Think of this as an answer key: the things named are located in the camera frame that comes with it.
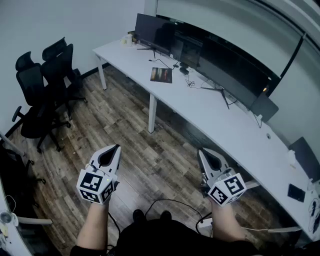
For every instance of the grey desk leg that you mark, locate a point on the grey desk leg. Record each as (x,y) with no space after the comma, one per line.
(32,220)

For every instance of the white mug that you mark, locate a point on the white mug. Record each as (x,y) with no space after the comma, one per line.
(6,218)

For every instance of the person's right forearm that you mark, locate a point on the person's right forearm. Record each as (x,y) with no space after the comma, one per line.
(225,222)

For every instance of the person's left forearm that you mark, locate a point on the person's left forearm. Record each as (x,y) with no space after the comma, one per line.
(92,225)

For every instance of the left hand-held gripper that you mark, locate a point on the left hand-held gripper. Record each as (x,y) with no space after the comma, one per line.
(91,182)

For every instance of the person's shoe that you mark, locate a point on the person's shoe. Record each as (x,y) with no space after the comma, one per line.
(165,215)
(138,215)

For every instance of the white floor power strip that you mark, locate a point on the white floor power strip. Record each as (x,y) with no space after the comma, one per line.
(205,223)

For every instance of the white desk leg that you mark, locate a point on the white desk leg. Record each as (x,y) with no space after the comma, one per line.
(152,112)
(101,72)

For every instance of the colourful striped mouse pad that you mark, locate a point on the colourful striped mouse pad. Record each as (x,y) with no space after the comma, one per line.
(161,75)

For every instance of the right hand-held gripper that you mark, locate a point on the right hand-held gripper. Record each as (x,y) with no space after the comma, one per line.
(226,187)

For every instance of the black curved wide monitor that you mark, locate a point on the black curved wide monitor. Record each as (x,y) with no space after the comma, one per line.
(230,72)

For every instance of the black power adapter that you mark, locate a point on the black power adapter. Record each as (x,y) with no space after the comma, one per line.
(183,64)
(184,71)

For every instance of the black flat device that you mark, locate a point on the black flat device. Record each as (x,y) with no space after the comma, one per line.
(296,192)

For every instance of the person's left shoe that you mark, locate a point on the person's left shoe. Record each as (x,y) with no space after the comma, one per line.
(138,215)

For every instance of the brown snack packet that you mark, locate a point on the brown snack packet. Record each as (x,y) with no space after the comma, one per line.
(131,35)

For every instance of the person's black clothing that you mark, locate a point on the person's black clothing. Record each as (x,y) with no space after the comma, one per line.
(162,240)

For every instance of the person's right shoe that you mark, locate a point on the person's right shoe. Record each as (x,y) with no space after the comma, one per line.
(165,215)

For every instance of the black flat monitor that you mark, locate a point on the black flat monitor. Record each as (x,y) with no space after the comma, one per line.
(150,30)

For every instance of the black office chair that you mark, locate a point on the black office chair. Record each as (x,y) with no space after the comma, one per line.
(57,65)
(27,82)
(15,175)

